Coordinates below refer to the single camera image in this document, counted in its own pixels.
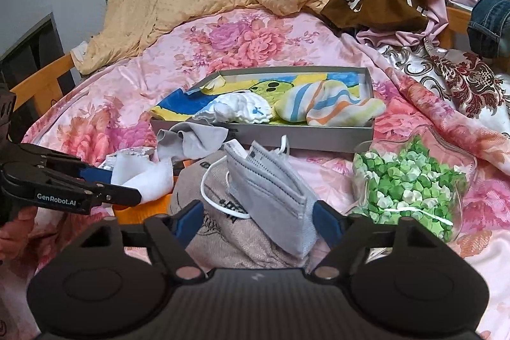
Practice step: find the white brocade patterned blanket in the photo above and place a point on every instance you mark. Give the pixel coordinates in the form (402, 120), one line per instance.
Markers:
(463, 80)

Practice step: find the striped pastel towel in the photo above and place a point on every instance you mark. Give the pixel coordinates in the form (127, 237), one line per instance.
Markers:
(327, 103)

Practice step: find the wooden bed frame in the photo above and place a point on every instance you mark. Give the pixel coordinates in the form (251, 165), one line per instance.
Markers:
(44, 90)

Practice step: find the beige drawstring linen pouch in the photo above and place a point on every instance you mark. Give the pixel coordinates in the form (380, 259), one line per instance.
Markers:
(223, 240)

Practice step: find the white cloth bandage roll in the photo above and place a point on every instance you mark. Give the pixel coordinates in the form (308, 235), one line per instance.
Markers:
(127, 169)

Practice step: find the mauve pink garment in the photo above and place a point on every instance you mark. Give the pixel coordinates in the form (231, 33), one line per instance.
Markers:
(437, 22)

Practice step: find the silver foil packet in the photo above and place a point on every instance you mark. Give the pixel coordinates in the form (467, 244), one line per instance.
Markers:
(135, 152)

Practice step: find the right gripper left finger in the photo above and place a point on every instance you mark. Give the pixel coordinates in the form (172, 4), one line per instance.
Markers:
(168, 238)

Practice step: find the white blue baby cloth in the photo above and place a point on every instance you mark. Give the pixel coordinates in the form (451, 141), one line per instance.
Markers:
(238, 106)

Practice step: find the grey cloth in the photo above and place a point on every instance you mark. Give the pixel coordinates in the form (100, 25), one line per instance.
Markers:
(189, 141)

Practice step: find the grey tray with cartoon towel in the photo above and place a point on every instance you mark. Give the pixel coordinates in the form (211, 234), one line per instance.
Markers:
(270, 83)

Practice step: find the grey face mask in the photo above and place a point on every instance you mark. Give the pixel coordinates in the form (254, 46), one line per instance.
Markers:
(268, 190)

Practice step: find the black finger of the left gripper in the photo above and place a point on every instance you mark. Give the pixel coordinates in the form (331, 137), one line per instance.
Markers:
(116, 195)

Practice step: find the pink floral bedsheet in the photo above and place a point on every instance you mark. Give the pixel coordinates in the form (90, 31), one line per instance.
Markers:
(109, 111)

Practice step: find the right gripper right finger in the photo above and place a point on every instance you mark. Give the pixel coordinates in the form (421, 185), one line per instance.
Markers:
(348, 238)

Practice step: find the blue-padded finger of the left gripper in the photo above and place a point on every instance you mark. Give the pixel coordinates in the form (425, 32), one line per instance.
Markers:
(94, 174)

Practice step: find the blue denim jeans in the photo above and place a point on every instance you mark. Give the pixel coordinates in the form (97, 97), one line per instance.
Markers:
(488, 29)

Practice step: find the person's left hand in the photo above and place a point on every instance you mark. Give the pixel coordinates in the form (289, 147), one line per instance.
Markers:
(14, 234)

